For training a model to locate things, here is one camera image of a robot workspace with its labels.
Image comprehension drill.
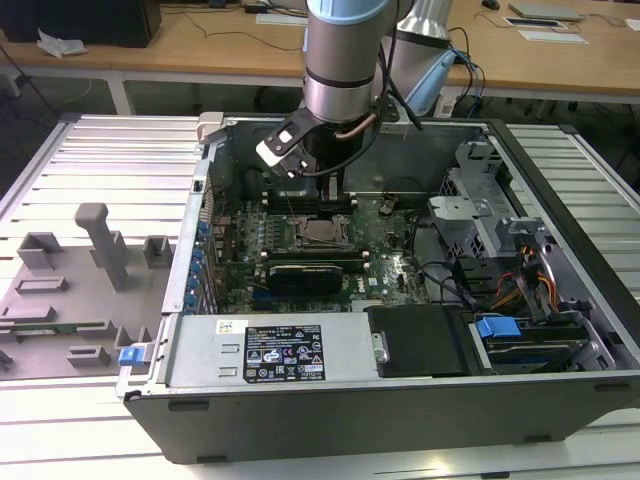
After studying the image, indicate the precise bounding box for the metal socket cover frame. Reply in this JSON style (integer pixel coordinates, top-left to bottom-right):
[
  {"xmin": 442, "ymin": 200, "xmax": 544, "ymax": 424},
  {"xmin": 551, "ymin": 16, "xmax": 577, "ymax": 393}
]
[{"xmin": 294, "ymin": 215, "xmax": 347, "ymax": 249}]

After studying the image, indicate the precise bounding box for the grey case handle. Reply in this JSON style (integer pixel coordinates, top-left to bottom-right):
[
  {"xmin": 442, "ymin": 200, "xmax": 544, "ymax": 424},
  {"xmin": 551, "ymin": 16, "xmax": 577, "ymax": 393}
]
[{"xmin": 196, "ymin": 112, "xmax": 224, "ymax": 146}]

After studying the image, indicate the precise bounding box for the CPU socket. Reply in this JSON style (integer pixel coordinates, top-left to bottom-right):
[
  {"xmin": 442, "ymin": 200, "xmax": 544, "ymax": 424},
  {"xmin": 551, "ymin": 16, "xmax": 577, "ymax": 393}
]
[{"xmin": 292, "ymin": 214, "xmax": 351, "ymax": 250}]

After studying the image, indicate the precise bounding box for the dark grey PC case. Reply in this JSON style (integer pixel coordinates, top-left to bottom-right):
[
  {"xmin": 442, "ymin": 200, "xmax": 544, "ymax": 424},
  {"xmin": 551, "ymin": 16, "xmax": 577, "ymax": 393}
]
[{"xmin": 115, "ymin": 112, "xmax": 640, "ymax": 464}]

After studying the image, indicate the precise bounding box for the wooden desk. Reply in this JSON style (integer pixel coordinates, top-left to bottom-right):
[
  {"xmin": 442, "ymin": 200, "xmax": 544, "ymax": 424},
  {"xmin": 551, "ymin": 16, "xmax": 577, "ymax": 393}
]
[{"xmin": 0, "ymin": 0, "xmax": 640, "ymax": 106}]

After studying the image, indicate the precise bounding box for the black disk bay cover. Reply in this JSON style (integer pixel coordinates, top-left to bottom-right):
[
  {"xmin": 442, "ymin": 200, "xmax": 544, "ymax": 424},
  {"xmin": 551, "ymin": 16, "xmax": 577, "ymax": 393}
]
[{"xmin": 364, "ymin": 303, "xmax": 479, "ymax": 379}]

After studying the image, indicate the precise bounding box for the black box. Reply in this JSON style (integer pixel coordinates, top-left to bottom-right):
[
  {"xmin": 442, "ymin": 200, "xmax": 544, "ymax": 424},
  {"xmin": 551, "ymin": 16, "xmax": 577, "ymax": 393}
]
[{"xmin": 0, "ymin": 0, "xmax": 164, "ymax": 49}]

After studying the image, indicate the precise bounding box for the pale blue teach pendant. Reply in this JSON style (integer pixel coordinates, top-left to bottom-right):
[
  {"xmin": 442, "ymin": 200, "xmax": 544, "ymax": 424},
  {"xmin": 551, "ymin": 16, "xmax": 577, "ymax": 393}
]
[{"xmin": 405, "ymin": 49, "xmax": 457, "ymax": 115}]

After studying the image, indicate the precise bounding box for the square CPU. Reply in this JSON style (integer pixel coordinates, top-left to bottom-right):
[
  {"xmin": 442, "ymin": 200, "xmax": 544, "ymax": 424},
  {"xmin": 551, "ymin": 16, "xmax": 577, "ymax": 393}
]
[{"xmin": 305, "ymin": 221, "xmax": 337, "ymax": 242}]

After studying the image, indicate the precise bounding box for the orange yellow wire bundle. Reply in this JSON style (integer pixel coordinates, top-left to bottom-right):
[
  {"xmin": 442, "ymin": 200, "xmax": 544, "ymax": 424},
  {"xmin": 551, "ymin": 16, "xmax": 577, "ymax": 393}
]
[{"xmin": 492, "ymin": 244, "xmax": 559, "ymax": 314}]

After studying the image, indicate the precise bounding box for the silver laptop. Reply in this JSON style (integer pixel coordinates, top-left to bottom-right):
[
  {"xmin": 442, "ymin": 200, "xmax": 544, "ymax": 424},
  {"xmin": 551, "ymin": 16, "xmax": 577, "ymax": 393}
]
[{"xmin": 507, "ymin": 1, "xmax": 585, "ymax": 22}]

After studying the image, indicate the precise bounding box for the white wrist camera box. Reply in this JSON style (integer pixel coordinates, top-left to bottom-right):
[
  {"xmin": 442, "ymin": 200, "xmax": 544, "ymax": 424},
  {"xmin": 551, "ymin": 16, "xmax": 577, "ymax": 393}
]
[{"xmin": 254, "ymin": 112, "xmax": 321, "ymax": 177}]

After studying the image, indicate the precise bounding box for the green motherboard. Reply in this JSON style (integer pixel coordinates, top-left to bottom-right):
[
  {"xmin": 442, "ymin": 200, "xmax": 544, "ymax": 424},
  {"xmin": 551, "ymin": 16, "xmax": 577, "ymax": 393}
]
[{"xmin": 209, "ymin": 197, "xmax": 436, "ymax": 314}]

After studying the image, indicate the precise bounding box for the black graphics card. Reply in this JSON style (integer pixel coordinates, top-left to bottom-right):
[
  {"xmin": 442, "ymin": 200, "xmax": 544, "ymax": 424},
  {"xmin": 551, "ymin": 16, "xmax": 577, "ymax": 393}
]
[{"xmin": 268, "ymin": 263, "xmax": 345, "ymax": 307}]

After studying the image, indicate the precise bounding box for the green RAM stick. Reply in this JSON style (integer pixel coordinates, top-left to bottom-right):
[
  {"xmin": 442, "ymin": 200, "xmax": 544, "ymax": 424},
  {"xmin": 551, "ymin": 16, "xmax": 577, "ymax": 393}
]
[{"xmin": 0, "ymin": 323, "xmax": 84, "ymax": 337}]

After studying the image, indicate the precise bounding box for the crumpled white paper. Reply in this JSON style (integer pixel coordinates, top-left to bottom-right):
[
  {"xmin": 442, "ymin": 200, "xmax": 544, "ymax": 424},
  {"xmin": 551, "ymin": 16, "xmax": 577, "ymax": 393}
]
[{"xmin": 36, "ymin": 27, "xmax": 89, "ymax": 60}]

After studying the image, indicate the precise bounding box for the grey parts rack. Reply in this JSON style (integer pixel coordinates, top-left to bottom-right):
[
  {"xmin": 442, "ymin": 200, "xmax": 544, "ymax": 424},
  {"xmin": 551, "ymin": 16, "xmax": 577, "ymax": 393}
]
[{"xmin": 0, "ymin": 202, "xmax": 177, "ymax": 384}]

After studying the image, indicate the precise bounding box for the silver power supply with label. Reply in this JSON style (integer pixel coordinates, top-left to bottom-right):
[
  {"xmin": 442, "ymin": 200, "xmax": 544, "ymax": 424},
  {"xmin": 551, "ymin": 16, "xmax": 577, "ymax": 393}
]
[{"xmin": 167, "ymin": 313, "xmax": 374, "ymax": 389}]

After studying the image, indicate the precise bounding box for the silver metal drive cage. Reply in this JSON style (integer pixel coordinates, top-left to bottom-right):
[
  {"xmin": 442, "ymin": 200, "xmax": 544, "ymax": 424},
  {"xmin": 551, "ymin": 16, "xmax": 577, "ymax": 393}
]
[{"xmin": 428, "ymin": 139, "xmax": 549, "ymax": 261}]

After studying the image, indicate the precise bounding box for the hard disk in blue carrier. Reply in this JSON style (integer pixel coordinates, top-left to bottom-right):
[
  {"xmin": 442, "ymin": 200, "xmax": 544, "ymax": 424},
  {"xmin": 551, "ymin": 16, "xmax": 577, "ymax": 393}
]
[{"xmin": 469, "ymin": 313, "xmax": 589, "ymax": 375}]

